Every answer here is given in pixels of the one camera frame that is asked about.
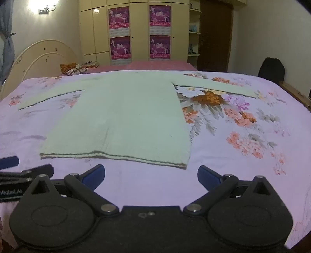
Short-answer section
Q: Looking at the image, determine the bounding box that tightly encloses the brown wooden board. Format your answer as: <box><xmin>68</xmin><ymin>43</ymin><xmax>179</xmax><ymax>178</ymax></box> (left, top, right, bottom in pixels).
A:
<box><xmin>278</xmin><ymin>80</ymin><xmax>311</xmax><ymax>111</ymax></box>

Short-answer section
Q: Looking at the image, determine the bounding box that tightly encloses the light green knit sweater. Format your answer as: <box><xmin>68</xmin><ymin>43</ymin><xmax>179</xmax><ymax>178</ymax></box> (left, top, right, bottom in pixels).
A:
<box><xmin>18</xmin><ymin>70</ymin><xmax>257</xmax><ymax>169</ymax></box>

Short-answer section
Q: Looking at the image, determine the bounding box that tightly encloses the grey tied curtain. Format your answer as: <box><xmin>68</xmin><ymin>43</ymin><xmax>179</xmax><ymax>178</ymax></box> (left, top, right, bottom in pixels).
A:
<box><xmin>0</xmin><ymin>0</ymin><xmax>16</xmax><ymax>84</ymax></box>

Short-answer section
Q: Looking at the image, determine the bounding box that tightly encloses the floral lilac bedsheet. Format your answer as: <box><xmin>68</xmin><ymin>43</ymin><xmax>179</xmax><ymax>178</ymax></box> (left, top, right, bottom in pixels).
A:
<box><xmin>0</xmin><ymin>70</ymin><xmax>311</xmax><ymax>253</ymax></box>

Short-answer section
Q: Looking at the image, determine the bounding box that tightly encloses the pink bed cover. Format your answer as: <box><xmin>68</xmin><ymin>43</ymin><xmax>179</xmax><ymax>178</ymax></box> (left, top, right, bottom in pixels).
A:
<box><xmin>84</xmin><ymin>60</ymin><xmax>198</xmax><ymax>73</ymax></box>

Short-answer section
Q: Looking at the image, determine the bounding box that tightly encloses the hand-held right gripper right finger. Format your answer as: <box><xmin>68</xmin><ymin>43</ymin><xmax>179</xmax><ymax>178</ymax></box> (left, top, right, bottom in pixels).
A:
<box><xmin>183</xmin><ymin>165</ymin><xmax>283</xmax><ymax>217</ymax></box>

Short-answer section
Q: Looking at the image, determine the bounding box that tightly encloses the cream curved headboard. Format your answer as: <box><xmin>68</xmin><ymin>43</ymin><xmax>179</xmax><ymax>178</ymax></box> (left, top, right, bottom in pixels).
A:
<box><xmin>0</xmin><ymin>39</ymin><xmax>79</xmax><ymax>100</ymax></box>

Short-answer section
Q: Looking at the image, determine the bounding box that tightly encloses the purple wall poster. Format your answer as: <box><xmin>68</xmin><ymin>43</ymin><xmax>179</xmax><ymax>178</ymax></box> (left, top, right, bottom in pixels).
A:
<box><xmin>149</xmin><ymin>5</ymin><xmax>171</xmax><ymax>36</ymax></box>
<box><xmin>110</xmin><ymin>36</ymin><xmax>132</xmax><ymax>60</ymax></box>
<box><xmin>149</xmin><ymin>35</ymin><xmax>171</xmax><ymax>59</ymax></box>
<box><xmin>108</xmin><ymin>7</ymin><xmax>131</xmax><ymax>37</ymax></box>

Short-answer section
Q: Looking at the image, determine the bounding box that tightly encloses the dark brown wooden door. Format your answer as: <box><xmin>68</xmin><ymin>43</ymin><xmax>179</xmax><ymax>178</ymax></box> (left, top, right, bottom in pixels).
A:
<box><xmin>197</xmin><ymin>0</ymin><xmax>234</xmax><ymax>73</ymax></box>

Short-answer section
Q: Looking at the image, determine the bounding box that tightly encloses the wall lamp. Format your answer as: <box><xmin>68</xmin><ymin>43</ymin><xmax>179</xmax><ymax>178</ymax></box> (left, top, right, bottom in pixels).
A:
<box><xmin>38</xmin><ymin>4</ymin><xmax>57</xmax><ymax>15</ymax></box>

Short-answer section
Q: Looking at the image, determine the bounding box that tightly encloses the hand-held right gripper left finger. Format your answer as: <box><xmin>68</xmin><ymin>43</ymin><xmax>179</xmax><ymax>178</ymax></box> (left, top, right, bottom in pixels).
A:
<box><xmin>21</xmin><ymin>164</ymin><xmax>120</xmax><ymax>217</ymax></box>

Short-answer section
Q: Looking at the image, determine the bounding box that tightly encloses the cream corner shelf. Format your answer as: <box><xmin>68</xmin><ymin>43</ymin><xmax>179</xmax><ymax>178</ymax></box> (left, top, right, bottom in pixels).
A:
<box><xmin>188</xmin><ymin>0</ymin><xmax>202</xmax><ymax>61</ymax></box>

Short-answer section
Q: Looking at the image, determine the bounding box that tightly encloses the black chair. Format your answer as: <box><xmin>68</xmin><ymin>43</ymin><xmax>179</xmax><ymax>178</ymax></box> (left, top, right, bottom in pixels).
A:
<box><xmin>258</xmin><ymin>57</ymin><xmax>285</xmax><ymax>82</ymax></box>

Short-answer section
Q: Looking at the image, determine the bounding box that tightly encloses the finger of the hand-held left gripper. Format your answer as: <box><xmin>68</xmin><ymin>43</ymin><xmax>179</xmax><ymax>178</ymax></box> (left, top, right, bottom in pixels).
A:
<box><xmin>0</xmin><ymin>164</ymin><xmax>54</xmax><ymax>188</ymax></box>
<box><xmin>0</xmin><ymin>156</ymin><xmax>20</xmax><ymax>170</ymax></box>

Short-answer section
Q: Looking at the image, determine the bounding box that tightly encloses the cream wardrobe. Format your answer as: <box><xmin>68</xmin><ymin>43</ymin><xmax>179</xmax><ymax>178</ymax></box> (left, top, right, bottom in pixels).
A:
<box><xmin>79</xmin><ymin>0</ymin><xmax>190</xmax><ymax>66</ymax></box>

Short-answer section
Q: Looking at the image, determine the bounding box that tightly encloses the orange printed cloth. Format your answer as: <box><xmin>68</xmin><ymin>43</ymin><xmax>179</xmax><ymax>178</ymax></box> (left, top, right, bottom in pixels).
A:
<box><xmin>60</xmin><ymin>61</ymin><xmax>100</xmax><ymax>76</ymax></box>

